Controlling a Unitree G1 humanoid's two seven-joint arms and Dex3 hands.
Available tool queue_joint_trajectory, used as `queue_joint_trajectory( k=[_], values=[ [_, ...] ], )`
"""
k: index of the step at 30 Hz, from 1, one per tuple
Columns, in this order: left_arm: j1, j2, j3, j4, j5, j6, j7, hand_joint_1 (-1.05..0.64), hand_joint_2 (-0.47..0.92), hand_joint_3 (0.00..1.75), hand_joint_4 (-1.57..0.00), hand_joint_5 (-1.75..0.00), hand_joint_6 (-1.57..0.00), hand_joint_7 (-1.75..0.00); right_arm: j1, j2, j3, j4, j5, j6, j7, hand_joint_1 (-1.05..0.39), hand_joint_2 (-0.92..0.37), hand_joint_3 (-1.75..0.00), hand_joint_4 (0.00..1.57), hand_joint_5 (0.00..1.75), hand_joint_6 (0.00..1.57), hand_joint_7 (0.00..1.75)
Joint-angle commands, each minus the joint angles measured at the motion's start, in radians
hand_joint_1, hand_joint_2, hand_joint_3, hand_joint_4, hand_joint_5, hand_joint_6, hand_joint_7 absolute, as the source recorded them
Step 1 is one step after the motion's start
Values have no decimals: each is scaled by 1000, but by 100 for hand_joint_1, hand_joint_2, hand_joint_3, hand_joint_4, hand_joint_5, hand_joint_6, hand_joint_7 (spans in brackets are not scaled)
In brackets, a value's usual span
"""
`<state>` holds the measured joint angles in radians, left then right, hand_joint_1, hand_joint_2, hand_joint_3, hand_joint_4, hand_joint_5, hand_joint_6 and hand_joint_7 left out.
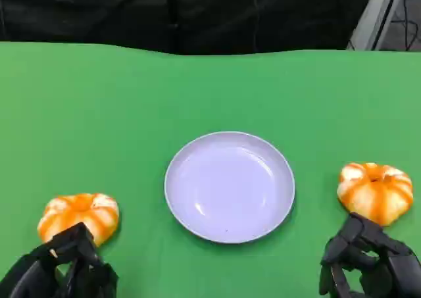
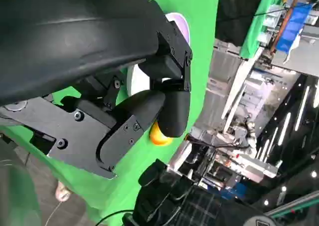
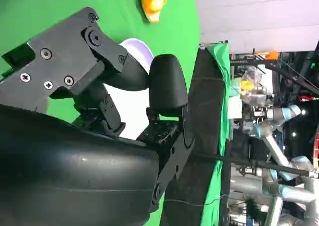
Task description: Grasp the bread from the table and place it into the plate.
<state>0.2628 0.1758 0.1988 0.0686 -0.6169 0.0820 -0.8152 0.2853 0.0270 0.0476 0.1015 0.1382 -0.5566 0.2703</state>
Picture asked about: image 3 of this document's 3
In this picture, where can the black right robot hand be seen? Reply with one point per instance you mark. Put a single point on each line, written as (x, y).
(62, 176)

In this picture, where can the lilac plate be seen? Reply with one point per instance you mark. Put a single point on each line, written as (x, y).
(139, 51)

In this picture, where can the black backdrop curtain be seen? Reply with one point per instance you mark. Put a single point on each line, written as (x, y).
(204, 116)

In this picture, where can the green table cloth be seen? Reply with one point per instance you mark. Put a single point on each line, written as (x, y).
(49, 1)

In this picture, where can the green backdrop cloth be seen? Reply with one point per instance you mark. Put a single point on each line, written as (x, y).
(224, 59)

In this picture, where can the clear bag with yellow item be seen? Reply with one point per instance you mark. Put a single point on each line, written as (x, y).
(249, 85)

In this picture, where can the small orange workshop part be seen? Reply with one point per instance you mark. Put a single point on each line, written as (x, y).
(272, 55)

